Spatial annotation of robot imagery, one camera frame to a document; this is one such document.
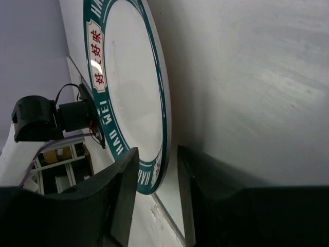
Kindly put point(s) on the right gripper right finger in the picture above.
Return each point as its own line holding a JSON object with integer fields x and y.
{"x": 222, "y": 206}

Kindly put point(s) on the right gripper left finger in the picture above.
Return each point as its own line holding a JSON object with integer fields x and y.
{"x": 95, "y": 212}

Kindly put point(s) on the white plate teal rim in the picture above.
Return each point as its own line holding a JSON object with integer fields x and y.
{"x": 129, "y": 83}

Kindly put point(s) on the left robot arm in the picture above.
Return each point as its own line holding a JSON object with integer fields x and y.
{"x": 38, "y": 123}

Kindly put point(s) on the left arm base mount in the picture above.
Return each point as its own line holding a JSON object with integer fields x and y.
{"x": 94, "y": 126}

